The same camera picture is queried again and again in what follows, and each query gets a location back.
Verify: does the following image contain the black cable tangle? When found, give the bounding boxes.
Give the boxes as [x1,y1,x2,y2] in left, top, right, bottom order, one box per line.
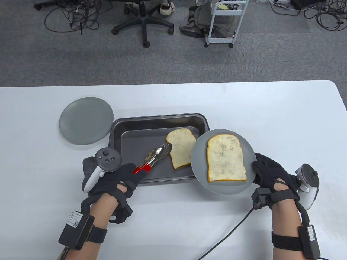
[267,0,347,31]
[43,0,102,35]

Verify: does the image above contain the black equipment box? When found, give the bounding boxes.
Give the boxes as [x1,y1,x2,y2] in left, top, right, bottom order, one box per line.
[290,0,312,10]

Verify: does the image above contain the toast slice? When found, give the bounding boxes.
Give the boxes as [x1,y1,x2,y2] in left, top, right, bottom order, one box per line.
[206,135,247,183]
[166,128,197,170]

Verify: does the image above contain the dark metal baking tray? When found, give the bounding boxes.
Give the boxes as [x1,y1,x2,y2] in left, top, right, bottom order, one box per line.
[108,113,210,184]

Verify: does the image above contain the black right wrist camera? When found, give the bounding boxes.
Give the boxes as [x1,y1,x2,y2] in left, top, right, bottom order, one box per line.
[251,188,273,209]

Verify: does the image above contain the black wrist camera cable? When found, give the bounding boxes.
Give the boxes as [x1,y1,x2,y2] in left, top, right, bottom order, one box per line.
[197,207,255,260]

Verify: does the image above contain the right hand tracking controller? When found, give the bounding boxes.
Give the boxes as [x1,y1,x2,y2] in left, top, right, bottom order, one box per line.
[295,163,320,210]

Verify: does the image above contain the black wrist sensor box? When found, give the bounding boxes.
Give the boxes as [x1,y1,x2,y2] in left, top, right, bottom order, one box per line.
[58,210,95,250]
[298,224,322,259]

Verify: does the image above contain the black left wrist sensor box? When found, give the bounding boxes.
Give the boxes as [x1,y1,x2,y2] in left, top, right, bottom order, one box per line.
[58,210,95,250]

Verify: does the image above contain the hand tracking controller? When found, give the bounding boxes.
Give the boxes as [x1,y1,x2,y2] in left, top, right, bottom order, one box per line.
[83,148,121,193]
[295,163,320,210]

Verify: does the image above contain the red-handled kitchen tongs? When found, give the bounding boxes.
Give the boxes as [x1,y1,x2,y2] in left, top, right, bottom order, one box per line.
[133,143,173,174]

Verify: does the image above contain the black right wrist sensor box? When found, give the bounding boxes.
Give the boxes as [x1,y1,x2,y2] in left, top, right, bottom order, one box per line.
[298,224,322,259]

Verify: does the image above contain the grey backpack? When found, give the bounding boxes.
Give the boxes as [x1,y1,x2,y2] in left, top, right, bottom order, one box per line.
[179,4,236,39]

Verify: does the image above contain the person's left hand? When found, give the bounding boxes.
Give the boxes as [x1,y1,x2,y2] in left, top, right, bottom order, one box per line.
[82,156,147,199]

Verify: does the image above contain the left hand tracking controller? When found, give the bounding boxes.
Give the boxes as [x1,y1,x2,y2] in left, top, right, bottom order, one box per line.
[83,148,121,193]

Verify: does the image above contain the black office chair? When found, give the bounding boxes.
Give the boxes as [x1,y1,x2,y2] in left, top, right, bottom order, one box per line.
[111,0,175,48]

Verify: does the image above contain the person's left forearm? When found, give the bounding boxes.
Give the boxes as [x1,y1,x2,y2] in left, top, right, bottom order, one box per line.
[57,194,120,260]

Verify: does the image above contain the white utility cart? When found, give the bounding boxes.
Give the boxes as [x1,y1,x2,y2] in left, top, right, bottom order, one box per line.
[204,0,249,48]

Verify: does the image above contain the person's right hand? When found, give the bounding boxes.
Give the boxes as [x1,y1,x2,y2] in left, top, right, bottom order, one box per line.
[252,153,301,202]

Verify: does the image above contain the black wheeled furniture base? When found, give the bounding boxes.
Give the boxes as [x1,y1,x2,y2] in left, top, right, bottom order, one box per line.
[34,0,58,11]

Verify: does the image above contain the grey round plate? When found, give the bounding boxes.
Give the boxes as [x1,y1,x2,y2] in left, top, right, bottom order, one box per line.
[59,97,114,145]
[191,129,257,195]

